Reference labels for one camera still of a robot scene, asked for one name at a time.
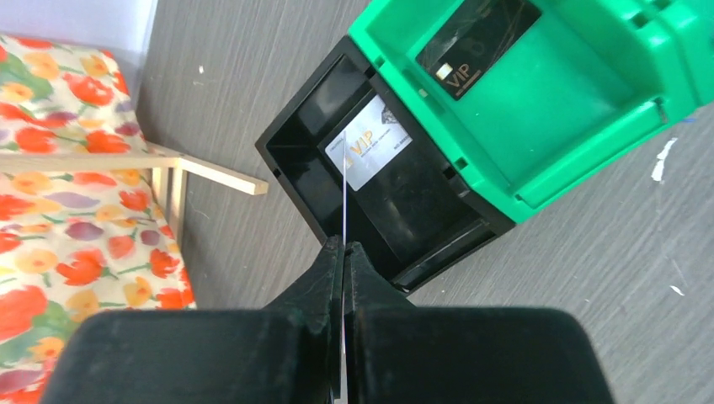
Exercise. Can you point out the green plastic bin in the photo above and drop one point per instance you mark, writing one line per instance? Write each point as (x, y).
(587, 83)

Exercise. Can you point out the dark credit card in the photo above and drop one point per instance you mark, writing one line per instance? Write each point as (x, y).
(473, 39)

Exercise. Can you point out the black plastic bin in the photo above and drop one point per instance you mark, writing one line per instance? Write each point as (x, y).
(416, 218)

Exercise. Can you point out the floral orange fabric bag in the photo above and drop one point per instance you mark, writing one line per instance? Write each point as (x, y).
(73, 243)

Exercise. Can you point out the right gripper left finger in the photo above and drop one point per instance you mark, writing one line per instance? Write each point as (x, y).
(286, 352)

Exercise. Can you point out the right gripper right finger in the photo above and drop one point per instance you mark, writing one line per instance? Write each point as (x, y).
(397, 352)

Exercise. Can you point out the wooden clothes rack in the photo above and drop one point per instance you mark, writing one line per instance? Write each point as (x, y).
(169, 173)

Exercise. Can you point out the silver card in black bin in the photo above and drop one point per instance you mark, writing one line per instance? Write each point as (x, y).
(367, 143)

